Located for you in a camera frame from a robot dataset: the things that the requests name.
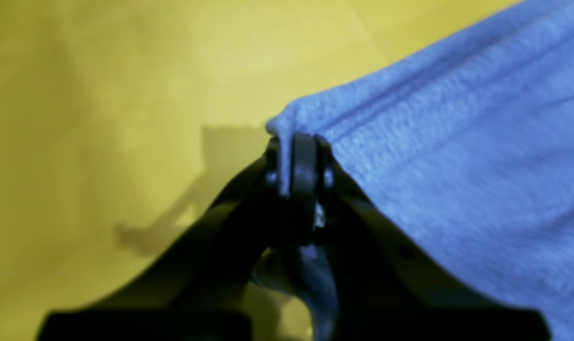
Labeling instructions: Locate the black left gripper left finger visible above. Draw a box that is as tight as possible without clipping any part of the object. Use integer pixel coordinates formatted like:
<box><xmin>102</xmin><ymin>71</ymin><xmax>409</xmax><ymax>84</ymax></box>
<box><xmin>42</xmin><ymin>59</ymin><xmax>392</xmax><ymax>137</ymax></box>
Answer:
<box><xmin>37</xmin><ymin>137</ymin><xmax>293</xmax><ymax>341</ymax></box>

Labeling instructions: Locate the grey t-shirt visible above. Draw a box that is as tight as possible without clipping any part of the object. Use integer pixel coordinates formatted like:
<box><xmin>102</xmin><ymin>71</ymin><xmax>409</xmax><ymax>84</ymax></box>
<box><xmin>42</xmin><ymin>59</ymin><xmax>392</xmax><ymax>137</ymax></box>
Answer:
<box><xmin>266</xmin><ymin>0</ymin><xmax>574</xmax><ymax>341</ymax></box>

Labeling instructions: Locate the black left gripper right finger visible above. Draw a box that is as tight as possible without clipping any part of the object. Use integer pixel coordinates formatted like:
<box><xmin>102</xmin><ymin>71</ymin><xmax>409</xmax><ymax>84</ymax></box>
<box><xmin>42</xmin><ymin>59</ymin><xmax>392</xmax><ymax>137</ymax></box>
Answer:
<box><xmin>289</xmin><ymin>135</ymin><xmax>551</xmax><ymax>341</ymax></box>

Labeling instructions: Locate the yellow table cloth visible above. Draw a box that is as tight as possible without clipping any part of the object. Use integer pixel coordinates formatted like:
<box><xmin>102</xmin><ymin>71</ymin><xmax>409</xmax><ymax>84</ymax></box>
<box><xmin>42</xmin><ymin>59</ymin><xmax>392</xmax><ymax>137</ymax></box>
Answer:
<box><xmin>0</xmin><ymin>0</ymin><xmax>513</xmax><ymax>341</ymax></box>

